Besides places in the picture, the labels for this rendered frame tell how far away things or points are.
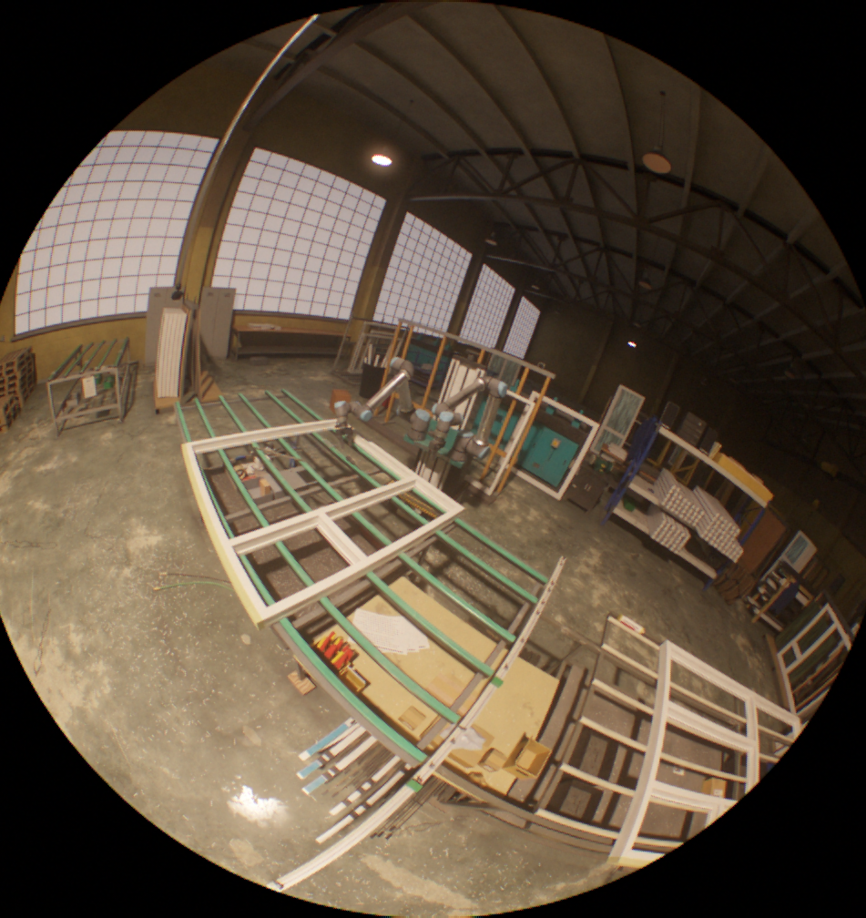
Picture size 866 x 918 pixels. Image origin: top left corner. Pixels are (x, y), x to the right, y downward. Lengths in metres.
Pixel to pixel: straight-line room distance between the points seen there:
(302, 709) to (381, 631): 0.83
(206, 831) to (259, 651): 1.37
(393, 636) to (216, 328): 8.03
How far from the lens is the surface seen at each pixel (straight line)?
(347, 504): 1.75
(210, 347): 8.57
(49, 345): 9.34
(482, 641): 1.74
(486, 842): 2.29
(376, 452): 2.41
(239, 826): 2.15
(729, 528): 5.26
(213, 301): 8.40
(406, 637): 1.59
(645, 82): 7.56
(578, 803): 1.74
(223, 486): 2.43
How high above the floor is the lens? 2.03
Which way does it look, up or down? 26 degrees down
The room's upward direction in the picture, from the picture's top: 19 degrees clockwise
